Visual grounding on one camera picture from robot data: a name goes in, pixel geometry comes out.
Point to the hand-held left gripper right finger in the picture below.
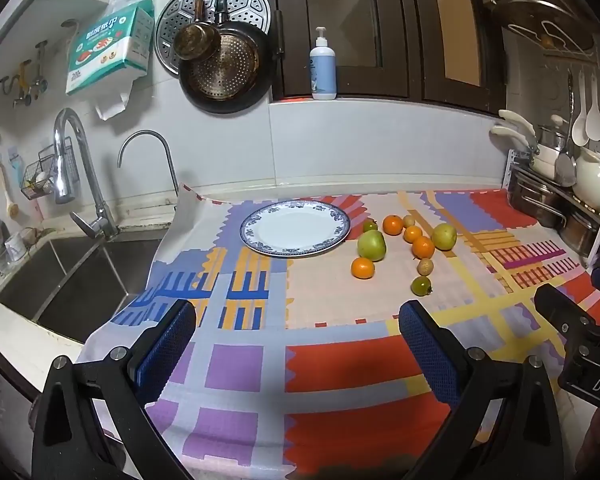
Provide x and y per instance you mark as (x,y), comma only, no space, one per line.
(425,350)

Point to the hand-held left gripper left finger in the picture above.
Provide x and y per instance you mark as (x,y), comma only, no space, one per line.
(167,350)

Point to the small green fruit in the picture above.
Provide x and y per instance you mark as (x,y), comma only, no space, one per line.
(421,285)
(369,225)

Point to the brown longan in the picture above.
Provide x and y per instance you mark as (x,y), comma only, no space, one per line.
(425,266)
(409,220)

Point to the orange mandarin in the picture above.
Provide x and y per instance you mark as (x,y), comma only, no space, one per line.
(423,247)
(413,233)
(393,224)
(363,268)

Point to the large yellow-green guava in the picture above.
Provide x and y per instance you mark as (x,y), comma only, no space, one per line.
(444,236)

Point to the large green apple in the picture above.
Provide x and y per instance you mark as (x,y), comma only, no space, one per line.
(371,246)

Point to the blue patterned white plate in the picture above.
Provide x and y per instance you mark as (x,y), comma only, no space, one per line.
(295,230)

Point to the round steel pot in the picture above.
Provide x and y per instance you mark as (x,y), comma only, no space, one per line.
(580,227)

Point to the colourful patterned table mat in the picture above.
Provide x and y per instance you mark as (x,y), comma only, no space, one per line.
(340,360)

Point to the white ceramic pitcher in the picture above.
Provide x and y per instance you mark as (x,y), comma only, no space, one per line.
(592,182)

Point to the stainless steel sink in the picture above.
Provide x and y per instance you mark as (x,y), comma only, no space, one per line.
(80,285)

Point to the square steel container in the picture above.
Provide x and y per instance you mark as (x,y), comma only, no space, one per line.
(535,197)

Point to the steel spatula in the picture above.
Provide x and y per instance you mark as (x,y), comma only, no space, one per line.
(566,170)

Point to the white dish rack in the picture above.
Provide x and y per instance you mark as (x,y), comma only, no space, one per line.
(510,170)

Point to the steel lidded pot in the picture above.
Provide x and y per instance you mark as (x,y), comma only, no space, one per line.
(555,135)

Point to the white plastic spoon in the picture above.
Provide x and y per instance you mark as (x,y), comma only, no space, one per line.
(594,122)
(579,127)

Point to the white cup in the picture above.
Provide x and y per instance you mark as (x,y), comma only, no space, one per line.
(14,247)

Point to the tall chrome faucet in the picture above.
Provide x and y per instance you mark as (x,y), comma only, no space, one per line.
(87,180)

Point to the thin gooseneck faucet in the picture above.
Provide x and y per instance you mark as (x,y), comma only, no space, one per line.
(165,152)

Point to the black frying pan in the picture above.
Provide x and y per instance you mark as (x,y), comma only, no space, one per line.
(220,105)

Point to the copper perforated strainer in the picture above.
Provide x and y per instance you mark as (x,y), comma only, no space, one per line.
(230,72)

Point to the white pump soap bottle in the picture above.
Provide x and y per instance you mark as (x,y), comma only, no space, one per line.
(323,67)

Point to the green tissue pack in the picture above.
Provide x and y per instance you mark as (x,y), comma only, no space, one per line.
(110,47)

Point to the small brass pot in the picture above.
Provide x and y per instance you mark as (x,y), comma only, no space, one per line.
(196,42)

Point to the round perforated steamer rack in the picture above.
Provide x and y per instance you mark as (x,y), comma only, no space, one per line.
(250,5)

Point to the metal wall shelf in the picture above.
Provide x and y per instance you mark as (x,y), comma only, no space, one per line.
(545,10)

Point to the dark wooden window frame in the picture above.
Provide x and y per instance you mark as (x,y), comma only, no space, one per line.
(410,35)

